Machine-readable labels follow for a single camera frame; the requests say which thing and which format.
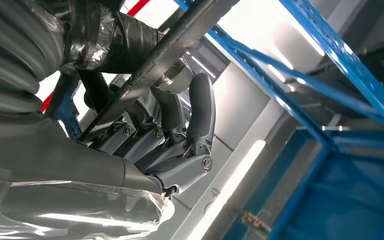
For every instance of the blue metal shelf rack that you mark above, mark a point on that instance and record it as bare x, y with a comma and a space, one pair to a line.
344, 198

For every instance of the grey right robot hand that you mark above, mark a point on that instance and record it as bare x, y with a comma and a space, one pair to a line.
62, 159

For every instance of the long white ceiling light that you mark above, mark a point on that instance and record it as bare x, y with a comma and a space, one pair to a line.
231, 182

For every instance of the white car red stripe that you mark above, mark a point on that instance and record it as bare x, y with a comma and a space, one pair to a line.
49, 86

